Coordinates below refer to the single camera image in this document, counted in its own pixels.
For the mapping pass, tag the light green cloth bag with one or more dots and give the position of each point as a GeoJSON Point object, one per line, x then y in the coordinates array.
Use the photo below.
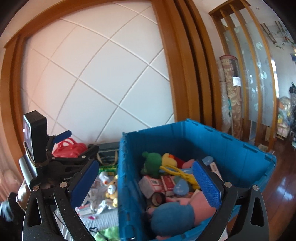
{"type": "Point", "coordinates": [108, 234]}

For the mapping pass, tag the red white medicine box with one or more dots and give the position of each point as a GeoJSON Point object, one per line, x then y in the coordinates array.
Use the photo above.
{"type": "Point", "coordinates": [168, 184]}

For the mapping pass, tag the white striped table cloth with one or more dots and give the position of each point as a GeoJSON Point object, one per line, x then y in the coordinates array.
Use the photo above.
{"type": "Point", "coordinates": [96, 211]}

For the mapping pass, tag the dark green gift box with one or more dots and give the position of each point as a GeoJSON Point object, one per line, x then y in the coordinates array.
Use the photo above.
{"type": "Point", "coordinates": [108, 154]}

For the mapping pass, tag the green frog plush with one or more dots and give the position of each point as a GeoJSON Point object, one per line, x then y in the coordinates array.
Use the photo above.
{"type": "Point", "coordinates": [152, 164]}

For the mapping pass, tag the tape roll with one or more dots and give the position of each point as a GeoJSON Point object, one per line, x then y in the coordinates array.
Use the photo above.
{"type": "Point", "coordinates": [158, 199]}

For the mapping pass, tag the person left hand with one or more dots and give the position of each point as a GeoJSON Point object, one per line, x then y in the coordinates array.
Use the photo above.
{"type": "Point", "coordinates": [23, 195]}

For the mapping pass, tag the brown teddy bear plush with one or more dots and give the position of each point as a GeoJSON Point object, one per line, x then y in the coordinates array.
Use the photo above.
{"type": "Point", "coordinates": [112, 191]}

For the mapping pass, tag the yellow duck plush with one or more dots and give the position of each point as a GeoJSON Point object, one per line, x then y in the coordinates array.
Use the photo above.
{"type": "Point", "coordinates": [168, 159]}

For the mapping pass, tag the blue plastic storage crate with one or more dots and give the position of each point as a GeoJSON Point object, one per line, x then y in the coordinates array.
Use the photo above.
{"type": "Point", "coordinates": [234, 161]}

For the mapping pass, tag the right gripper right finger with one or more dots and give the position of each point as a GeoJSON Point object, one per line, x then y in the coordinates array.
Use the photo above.
{"type": "Point", "coordinates": [251, 221]}

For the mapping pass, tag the green tea box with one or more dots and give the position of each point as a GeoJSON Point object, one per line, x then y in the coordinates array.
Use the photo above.
{"type": "Point", "coordinates": [110, 170]}

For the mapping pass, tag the pink plush toy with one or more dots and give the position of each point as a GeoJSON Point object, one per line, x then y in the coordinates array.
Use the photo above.
{"type": "Point", "coordinates": [201, 208]}

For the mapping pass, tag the wooden slat glass partition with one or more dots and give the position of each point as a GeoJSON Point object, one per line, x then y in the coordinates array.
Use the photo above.
{"type": "Point", "coordinates": [242, 36]}

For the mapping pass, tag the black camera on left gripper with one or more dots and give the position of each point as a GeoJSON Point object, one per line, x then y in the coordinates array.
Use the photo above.
{"type": "Point", "coordinates": [35, 135]}

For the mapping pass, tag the white duck toy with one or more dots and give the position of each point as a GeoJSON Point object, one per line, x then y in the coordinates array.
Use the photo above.
{"type": "Point", "coordinates": [104, 177]}

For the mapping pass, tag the blue round plush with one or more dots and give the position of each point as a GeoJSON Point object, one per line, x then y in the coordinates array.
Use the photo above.
{"type": "Point", "coordinates": [172, 219]}

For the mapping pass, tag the rolled patterned carpet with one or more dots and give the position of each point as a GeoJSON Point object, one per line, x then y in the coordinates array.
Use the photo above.
{"type": "Point", "coordinates": [230, 87]}

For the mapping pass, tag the blue droplet-shaped toy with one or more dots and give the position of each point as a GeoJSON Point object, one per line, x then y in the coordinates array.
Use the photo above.
{"type": "Point", "coordinates": [181, 188]}

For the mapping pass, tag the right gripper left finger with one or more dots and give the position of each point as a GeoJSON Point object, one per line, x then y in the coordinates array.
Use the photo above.
{"type": "Point", "coordinates": [39, 222]}

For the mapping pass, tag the red bear-shaped case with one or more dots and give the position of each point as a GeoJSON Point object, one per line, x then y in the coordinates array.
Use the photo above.
{"type": "Point", "coordinates": [69, 148]}

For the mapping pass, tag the yellow plastic tongs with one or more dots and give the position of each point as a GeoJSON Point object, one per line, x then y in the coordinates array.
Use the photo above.
{"type": "Point", "coordinates": [186, 175]}

